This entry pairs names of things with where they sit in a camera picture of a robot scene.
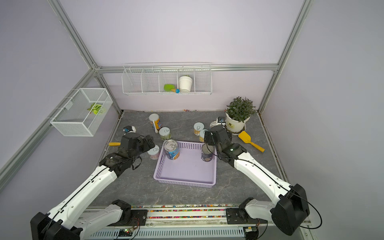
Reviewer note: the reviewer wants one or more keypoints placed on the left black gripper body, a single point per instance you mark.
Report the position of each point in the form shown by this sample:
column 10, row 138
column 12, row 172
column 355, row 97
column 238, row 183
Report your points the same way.
column 143, row 147

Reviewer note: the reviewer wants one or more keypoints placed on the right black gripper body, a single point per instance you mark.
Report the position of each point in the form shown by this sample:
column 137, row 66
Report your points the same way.
column 210, row 141

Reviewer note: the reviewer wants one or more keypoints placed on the blue soup can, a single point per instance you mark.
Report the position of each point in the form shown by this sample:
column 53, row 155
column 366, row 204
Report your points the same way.
column 171, row 149
column 214, row 123

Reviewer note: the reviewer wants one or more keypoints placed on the dark purple can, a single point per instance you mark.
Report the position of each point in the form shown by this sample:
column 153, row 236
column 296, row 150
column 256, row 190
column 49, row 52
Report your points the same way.
column 207, row 153

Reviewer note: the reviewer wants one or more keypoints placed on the tall colourful snack tube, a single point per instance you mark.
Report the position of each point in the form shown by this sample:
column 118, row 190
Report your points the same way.
column 155, row 122

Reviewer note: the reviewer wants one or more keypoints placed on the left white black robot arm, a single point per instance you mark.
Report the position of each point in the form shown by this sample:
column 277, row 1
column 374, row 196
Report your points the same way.
column 63, row 221

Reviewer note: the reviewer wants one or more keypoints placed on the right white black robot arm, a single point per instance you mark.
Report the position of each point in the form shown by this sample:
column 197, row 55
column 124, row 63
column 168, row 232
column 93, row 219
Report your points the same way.
column 288, row 206

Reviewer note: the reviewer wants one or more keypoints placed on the purple plastic basket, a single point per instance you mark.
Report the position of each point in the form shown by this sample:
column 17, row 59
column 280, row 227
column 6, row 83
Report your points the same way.
column 189, row 169

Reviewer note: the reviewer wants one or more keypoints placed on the green toy in basket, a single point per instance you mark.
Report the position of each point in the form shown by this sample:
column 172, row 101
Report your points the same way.
column 96, row 109

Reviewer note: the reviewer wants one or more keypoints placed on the white mesh side basket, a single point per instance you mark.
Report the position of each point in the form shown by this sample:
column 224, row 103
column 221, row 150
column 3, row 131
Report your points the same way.
column 73, row 120

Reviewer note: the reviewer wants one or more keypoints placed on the yellow label small can front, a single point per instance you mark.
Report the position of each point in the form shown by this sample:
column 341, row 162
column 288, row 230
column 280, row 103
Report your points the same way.
column 202, row 135

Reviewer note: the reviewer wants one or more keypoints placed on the white plant saucer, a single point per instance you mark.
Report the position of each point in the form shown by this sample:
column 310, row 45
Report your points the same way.
column 235, row 127

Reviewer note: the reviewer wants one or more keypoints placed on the pink label small can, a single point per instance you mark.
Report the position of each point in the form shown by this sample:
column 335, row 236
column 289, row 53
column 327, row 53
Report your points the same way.
column 154, row 153

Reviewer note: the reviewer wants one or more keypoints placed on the orange label small can rear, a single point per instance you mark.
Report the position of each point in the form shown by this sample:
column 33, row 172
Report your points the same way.
column 198, row 127

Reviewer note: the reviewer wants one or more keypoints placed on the yellow toy shovel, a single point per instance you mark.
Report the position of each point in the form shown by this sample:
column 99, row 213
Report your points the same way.
column 246, row 138

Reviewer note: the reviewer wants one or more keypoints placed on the potted green plant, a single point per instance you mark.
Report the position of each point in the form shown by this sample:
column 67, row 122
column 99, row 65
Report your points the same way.
column 240, row 109

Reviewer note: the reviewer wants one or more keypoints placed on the green label small can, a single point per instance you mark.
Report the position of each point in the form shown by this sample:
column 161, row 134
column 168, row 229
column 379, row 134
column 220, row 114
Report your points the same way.
column 165, row 133

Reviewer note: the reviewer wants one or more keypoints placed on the small white pot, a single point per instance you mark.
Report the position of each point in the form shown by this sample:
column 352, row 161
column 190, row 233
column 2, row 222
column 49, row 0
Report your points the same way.
column 185, row 84

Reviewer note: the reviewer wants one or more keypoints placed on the coloured beads on edge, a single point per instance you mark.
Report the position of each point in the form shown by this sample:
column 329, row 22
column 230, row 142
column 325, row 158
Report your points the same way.
column 186, row 212

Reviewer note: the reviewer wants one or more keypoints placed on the green toy scoop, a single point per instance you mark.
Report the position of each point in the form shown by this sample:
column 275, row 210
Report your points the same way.
column 171, row 88

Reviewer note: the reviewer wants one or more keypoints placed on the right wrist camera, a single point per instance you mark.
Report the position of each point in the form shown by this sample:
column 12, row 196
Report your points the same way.
column 221, row 120

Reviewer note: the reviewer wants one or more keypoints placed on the teal toy fork yellow handle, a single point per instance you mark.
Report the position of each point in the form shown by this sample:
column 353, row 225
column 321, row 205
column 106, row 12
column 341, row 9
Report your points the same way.
column 114, row 144

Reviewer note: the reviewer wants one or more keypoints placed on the white wire wall shelf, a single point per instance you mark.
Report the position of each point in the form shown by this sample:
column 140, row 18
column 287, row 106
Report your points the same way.
column 150, row 78

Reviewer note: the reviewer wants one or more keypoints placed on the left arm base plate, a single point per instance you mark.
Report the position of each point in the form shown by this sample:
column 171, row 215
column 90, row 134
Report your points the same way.
column 137, row 218

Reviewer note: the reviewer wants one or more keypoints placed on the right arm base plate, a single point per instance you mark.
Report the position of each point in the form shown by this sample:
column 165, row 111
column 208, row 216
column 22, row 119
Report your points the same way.
column 235, row 216

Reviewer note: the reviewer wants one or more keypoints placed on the aluminium mounting rail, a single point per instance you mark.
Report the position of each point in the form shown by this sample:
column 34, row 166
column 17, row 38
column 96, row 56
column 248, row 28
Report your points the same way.
column 204, row 229

